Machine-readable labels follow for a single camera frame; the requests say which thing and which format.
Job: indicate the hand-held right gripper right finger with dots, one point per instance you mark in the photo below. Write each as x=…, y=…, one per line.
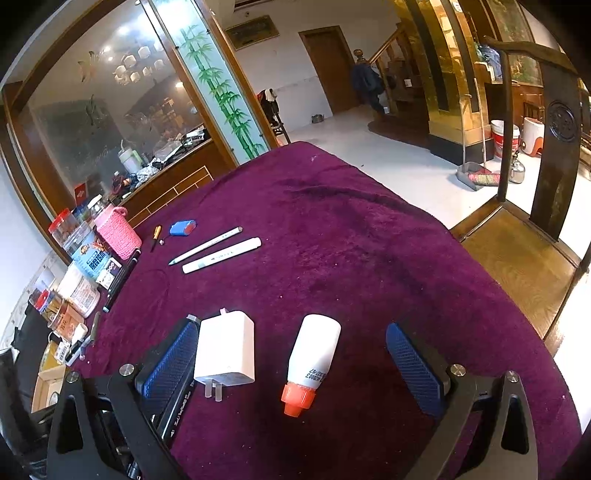
x=415, y=369

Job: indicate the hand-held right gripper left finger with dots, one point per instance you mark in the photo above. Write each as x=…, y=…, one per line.
x=171, y=364

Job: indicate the black marker pen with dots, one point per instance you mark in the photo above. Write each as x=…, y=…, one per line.
x=178, y=415

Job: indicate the white charger adapter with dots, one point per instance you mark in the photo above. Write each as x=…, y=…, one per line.
x=224, y=350

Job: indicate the white bottle orange cap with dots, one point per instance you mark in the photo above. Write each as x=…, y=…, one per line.
x=314, y=346

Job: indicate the green pen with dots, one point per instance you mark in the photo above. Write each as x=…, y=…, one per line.
x=94, y=325

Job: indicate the small black white pen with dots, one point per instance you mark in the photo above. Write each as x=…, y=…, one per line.
x=76, y=351

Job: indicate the black marker teal end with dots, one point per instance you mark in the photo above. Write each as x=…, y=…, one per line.
x=121, y=281

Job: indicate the orange label jar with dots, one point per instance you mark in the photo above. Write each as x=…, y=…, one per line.
x=67, y=323

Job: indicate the white round container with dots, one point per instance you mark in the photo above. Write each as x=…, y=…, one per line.
x=83, y=293

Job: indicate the thick white marker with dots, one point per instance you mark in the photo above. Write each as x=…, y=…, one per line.
x=221, y=255

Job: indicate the slim white pen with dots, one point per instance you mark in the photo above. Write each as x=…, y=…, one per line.
x=205, y=246

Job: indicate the cardboard box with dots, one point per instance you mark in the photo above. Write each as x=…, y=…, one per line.
x=46, y=387

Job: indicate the blue labelled canister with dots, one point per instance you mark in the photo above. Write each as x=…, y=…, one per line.
x=92, y=258

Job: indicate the small yellow black screwdriver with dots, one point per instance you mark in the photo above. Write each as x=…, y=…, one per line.
x=157, y=233

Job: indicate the purple tablecloth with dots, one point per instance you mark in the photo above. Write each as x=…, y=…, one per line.
x=346, y=254

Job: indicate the blue eraser with red end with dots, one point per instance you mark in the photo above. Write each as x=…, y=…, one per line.
x=182, y=228

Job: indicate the pink knitted cup holder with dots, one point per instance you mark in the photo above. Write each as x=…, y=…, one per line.
x=117, y=233

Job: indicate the clear jar of packets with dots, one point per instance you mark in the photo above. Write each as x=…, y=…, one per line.
x=44, y=300

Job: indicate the red lid clear jar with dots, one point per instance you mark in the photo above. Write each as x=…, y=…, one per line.
x=64, y=226

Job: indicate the wooden counter cabinet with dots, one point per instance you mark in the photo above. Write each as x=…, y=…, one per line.
x=184, y=170

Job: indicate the white electric kettle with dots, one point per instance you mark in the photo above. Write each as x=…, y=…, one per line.
x=130, y=161

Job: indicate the steel kettle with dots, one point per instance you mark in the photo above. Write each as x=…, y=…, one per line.
x=517, y=173

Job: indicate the white bucket red label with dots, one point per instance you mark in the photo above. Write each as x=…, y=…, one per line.
x=503, y=141

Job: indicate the metal floor bowl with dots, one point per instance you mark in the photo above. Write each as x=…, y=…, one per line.
x=317, y=118

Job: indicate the dark wooden chair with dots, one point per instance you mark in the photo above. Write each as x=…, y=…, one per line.
x=558, y=138

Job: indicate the chair with clothes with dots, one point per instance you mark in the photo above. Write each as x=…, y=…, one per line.
x=270, y=108

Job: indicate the etched glass partition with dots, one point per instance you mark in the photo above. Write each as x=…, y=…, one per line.
x=92, y=92

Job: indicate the bamboo print glass panel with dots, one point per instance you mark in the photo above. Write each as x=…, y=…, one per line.
x=217, y=83

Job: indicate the dark hanging jacket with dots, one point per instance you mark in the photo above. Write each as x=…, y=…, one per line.
x=367, y=81

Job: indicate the wooden staircase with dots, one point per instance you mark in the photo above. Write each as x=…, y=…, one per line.
x=401, y=69

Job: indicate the brown wooden door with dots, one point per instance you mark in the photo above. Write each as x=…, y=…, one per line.
x=330, y=69

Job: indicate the framed wall picture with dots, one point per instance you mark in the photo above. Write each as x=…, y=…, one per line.
x=251, y=32

